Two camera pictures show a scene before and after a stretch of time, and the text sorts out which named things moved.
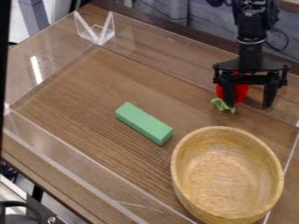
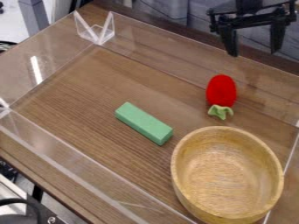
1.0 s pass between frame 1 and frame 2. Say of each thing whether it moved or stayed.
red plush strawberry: moved
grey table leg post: stayed
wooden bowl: stayed
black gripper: moved
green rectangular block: stayed
